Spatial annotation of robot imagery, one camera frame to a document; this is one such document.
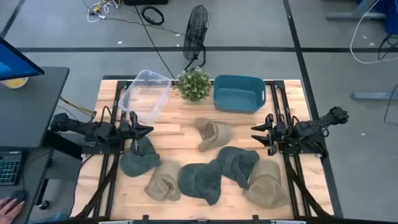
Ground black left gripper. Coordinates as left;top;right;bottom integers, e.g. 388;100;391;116
119;111;155;154

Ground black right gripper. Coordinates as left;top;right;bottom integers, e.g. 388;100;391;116
251;113;292;157

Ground dark green hat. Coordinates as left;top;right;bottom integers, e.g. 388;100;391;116
215;146;261;190
177;159;223;207
119;135;162;178

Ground clear plastic storage bin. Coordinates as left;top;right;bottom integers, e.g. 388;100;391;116
118;69;173;124

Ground tan hat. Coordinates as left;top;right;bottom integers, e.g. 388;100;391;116
144;159;182;202
193;117;234;153
243;159;290;209

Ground teal plastic bin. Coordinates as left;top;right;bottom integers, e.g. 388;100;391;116
213;74;267;114

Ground small green potted plant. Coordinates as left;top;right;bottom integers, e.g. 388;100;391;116
175;66;213;103

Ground black floor fan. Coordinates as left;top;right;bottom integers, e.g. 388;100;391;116
182;4;210;72

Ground grey desk foot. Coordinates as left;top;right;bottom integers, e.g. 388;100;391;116
350;91;398;101
325;0;387;22

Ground black desk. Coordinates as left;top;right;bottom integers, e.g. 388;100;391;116
0;66;71;151

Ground black box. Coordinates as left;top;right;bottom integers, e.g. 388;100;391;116
123;0;169;6

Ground yellow round bowl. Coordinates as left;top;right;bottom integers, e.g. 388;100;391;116
0;77;30;90

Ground black keyboard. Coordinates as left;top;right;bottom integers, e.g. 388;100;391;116
0;151;24;187

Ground black computer mouse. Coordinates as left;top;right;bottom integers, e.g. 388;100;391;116
8;189;28;203

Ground computer monitor blue screen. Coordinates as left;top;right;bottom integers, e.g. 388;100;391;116
0;36;45;82

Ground person's hand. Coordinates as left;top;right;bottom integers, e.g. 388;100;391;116
0;197;26;224

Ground blue fabric object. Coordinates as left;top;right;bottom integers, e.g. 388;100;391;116
356;0;398;35

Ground black aluminium frame rails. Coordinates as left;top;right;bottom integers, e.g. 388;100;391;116
73;80;129;219
269;80;335;218

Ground yellow cable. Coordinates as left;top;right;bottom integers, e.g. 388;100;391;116
58;96;96;116

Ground long black floor cable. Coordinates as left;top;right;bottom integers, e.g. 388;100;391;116
132;4;186;79

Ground black table edge rail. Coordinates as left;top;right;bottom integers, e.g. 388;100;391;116
70;214;398;224

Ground coiled black cable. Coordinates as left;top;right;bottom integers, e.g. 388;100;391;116
140;5;165;27

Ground white cable bundle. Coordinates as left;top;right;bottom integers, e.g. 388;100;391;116
82;0;121;24

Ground long white cable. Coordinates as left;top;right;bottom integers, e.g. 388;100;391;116
349;0;398;65

